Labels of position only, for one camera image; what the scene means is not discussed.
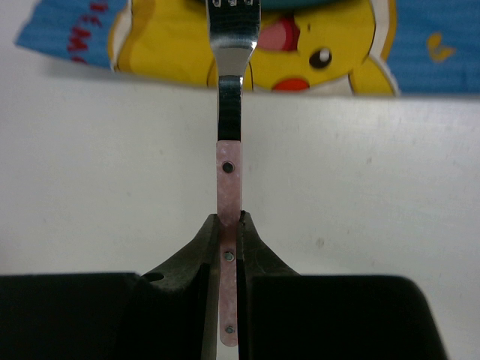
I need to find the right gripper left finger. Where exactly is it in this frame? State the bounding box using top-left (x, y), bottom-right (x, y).
top-left (143, 214), bottom-right (220, 359)

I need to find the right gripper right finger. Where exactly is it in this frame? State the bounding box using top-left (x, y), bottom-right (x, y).
top-left (236, 211), bottom-right (299, 359)

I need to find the fork with pink handle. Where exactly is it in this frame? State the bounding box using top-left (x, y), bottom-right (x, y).
top-left (205, 1), bottom-right (261, 347)

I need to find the blue Pikachu cloth placemat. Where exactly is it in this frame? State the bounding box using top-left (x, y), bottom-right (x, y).
top-left (16, 1), bottom-right (479, 96)

